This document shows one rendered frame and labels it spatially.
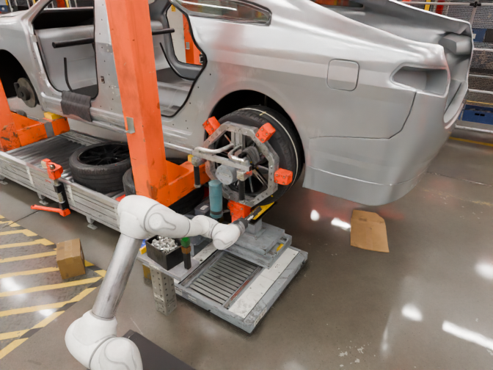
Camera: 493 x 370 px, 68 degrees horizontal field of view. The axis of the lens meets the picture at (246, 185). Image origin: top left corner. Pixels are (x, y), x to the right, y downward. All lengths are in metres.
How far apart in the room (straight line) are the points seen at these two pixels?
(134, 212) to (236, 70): 1.16
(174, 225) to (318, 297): 1.41
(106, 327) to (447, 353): 1.90
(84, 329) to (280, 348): 1.13
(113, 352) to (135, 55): 1.47
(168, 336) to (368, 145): 1.63
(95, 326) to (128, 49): 1.39
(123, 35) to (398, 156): 1.60
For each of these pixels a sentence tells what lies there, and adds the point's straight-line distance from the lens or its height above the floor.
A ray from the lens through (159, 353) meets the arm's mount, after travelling 1.98.
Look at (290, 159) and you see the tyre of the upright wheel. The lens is 2.28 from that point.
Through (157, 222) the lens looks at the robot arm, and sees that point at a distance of 1.53.
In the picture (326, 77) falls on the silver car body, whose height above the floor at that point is 1.45.
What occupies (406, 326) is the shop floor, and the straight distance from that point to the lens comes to 2.67.
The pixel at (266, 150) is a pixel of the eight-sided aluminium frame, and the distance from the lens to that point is 2.20.
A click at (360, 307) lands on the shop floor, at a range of 2.68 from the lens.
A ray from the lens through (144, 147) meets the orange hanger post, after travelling 2.33.
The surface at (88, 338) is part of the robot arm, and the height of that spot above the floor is 0.58.
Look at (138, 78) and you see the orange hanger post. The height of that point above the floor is 1.42.
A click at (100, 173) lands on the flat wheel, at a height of 0.46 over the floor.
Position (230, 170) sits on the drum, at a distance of 2.22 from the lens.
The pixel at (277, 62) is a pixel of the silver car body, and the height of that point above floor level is 1.50.
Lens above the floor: 1.88
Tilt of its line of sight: 29 degrees down
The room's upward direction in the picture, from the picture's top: straight up
